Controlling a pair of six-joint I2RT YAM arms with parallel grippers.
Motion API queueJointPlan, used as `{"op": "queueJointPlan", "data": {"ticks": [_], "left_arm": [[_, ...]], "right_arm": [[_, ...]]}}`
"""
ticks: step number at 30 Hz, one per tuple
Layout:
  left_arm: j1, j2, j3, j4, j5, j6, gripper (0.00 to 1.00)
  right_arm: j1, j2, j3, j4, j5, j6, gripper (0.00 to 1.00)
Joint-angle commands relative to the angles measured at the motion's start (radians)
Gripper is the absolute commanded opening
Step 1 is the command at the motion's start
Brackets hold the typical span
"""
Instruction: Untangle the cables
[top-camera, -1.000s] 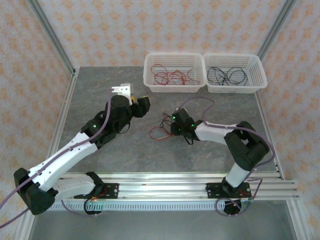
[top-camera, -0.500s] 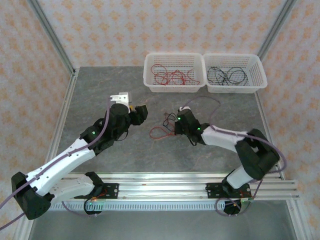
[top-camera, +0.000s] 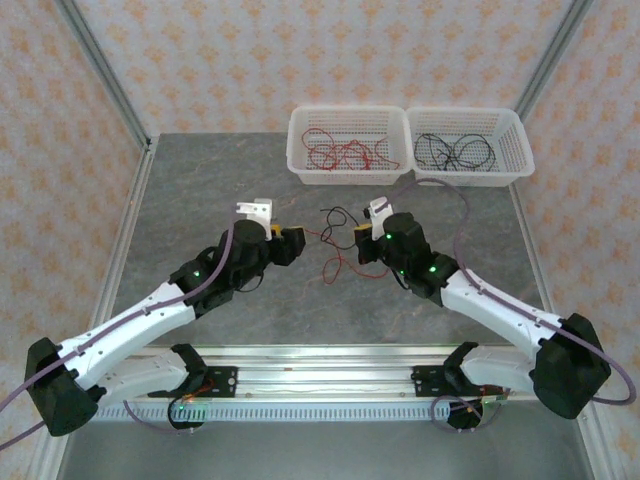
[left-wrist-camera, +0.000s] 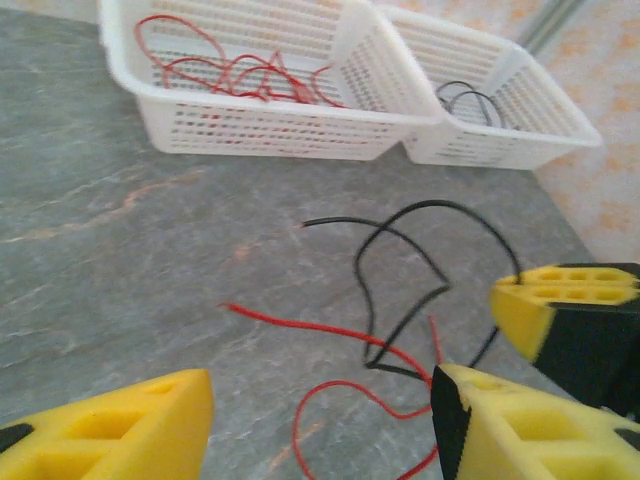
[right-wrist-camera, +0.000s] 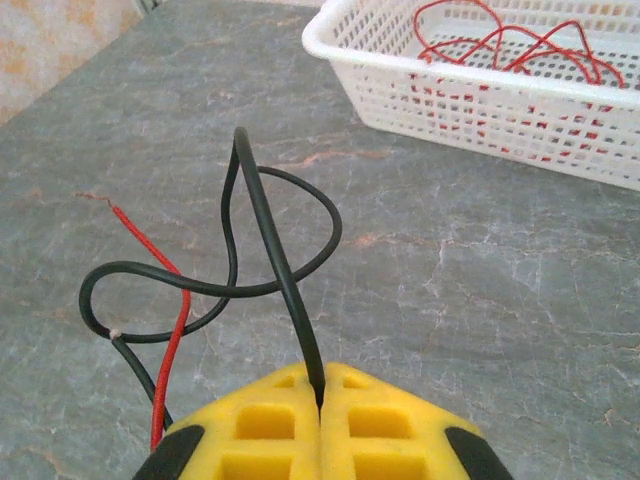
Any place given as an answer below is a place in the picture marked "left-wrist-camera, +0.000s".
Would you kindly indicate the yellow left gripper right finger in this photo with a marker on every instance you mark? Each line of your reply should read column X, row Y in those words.
column 525, row 450

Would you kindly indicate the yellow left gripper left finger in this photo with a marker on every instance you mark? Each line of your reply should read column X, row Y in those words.
column 125, row 440

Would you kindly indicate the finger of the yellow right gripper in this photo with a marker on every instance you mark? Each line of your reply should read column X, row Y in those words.
column 590, row 350
column 580, row 277

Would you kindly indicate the white perforated plastic basket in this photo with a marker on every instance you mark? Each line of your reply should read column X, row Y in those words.
column 280, row 135
column 500, row 150

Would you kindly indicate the aluminium frame post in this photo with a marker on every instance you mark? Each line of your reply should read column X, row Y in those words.
column 550, row 22

